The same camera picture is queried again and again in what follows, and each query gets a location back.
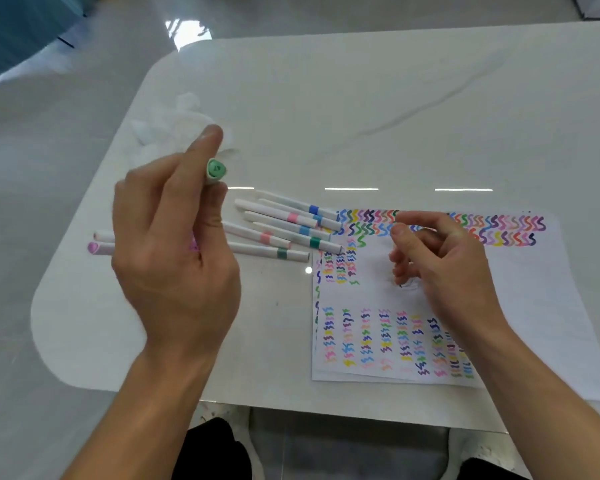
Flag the light green banded white marker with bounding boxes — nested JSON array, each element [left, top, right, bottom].
[[202, 157, 229, 188]]

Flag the person's right forearm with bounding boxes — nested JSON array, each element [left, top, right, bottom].
[[467, 314, 600, 480]]

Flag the grey green banded white marker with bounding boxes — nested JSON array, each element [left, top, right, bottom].
[[227, 240, 311, 263]]

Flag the person's right white shoe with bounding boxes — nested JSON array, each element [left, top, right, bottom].
[[447, 427, 511, 480]]

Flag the salmon banded white marker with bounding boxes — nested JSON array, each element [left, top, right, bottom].
[[222, 220, 293, 251]]

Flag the black trousers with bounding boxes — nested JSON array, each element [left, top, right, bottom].
[[172, 417, 531, 480]]

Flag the person's left hand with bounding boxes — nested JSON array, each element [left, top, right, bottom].
[[111, 123, 243, 363]]

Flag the crumpled white tissue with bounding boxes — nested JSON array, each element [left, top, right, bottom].
[[129, 92, 239, 161]]

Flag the blue curtain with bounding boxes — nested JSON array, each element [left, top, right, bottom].
[[0, 0, 99, 93]]

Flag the bunch of white markers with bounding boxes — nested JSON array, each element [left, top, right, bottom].
[[222, 189, 346, 263]]

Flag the person's right hand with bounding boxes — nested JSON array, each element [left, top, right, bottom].
[[389, 210, 511, 341]]

